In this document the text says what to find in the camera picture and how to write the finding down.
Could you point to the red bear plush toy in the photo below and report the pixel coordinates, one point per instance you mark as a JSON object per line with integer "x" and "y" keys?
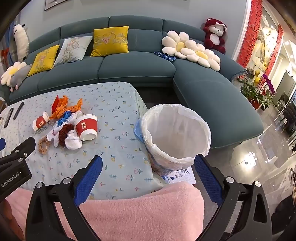
{"x": 214, "y": 34}

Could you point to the green potted plant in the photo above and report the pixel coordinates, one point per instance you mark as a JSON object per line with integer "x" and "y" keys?
{"x": 251, "y": 92}

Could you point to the blue wrapper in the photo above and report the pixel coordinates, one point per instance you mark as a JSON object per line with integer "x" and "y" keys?
{"x": 66, "y": 117}

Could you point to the purple orchid plant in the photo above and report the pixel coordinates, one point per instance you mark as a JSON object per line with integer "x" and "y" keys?
{"x": 269, "y": 84}

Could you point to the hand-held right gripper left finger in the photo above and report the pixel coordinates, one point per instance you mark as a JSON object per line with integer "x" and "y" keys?
{"x": 90, "y": 180}

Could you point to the yellow embroidered pillow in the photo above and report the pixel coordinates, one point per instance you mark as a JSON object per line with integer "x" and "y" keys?
{"x": 108, "y": 41}
{"x": 44, "y": 60}

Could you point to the teal fabric corner sofa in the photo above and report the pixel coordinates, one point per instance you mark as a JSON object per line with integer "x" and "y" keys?
{"x": 138, "y": 67}

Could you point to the white printed paper sheet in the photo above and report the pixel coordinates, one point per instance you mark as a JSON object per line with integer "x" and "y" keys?
{"x": 182, "y": 176}

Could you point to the bin with white plastic bag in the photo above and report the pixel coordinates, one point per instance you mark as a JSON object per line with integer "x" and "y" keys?
{"x": 175, "y": 129}

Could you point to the small red paper cup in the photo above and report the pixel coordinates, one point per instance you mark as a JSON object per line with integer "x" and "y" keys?
{"x": 40, "y": 121}

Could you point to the brown scrunchie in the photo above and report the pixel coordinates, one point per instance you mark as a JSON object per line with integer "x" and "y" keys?
{"x": 62, "y": 133}

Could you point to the pink fleece blanket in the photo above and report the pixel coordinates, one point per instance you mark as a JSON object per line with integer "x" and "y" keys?
{"x": 143, "y": 215}

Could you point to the large red paper cup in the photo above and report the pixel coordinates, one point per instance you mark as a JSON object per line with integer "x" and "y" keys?
{"x": 86, "y": 126}

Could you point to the orange snack wrapper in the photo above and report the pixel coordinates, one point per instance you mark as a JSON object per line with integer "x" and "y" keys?
{"x": 74, "y": 107}
{"x": 60, "y": 103}

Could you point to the dark framed wall picture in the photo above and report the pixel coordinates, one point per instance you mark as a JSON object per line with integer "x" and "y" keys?
{"x": 60, "y": 3}

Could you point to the white long plush toy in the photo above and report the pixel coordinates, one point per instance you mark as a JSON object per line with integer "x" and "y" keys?
{"x": 20, "y": 44}

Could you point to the red hanging ornament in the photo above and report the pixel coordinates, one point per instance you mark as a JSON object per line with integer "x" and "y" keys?
{"x": 4, "y": 54}

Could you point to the pale blue embroidered pillow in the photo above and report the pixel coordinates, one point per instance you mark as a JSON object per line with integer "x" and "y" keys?
{"x": 71, "y": 49}

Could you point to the white daisy flower cushion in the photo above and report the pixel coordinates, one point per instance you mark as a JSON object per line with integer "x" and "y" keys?
{"x": 201, "y": 55}
{"x": 11, "y": 71}
{"x": 179, "y": 46}

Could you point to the blue ruffled fabric band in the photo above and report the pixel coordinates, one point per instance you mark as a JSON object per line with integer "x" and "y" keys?
{"x": 165, "y": 56}

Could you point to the floral light blue tablecloth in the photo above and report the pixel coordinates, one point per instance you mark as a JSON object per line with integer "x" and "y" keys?
{"x": 120, "y": 115}

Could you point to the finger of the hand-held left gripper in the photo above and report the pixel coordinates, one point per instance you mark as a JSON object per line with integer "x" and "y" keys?
{"x": 22, "y": 148}
{"x": 1, "y": 143}

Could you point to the black remote control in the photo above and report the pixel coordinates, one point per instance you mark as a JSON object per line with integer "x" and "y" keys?
{"x": 8, "y": 117}
{"x": 18, "y": 110}

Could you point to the beige scrunchie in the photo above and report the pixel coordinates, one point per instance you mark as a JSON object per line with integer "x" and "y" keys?
{"x": 42, "y": 146}

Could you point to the blue plastic bag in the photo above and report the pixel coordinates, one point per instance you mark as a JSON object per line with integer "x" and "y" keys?
{"x": 138, "y": 132}

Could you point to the white tissue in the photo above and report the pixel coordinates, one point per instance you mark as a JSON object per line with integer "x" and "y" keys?
{"x": 72, "y": 140}
{"x": 75, "y": 115}
{"x": 52, "y": 136}

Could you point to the grey mouse plush toy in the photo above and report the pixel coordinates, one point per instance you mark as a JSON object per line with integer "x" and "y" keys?
{"x": 19, "y": 76}

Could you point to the red wall decoration strip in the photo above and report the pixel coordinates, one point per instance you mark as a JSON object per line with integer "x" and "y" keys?
{"x": 275, "y": 46}
{"x": 249, "y": 34}

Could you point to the black dining chair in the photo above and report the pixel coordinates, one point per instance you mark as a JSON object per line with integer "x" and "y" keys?
{"x": 289, "y": 125}

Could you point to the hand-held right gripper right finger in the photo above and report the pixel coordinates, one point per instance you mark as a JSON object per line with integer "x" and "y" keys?
{"x": 208, "y": 180}

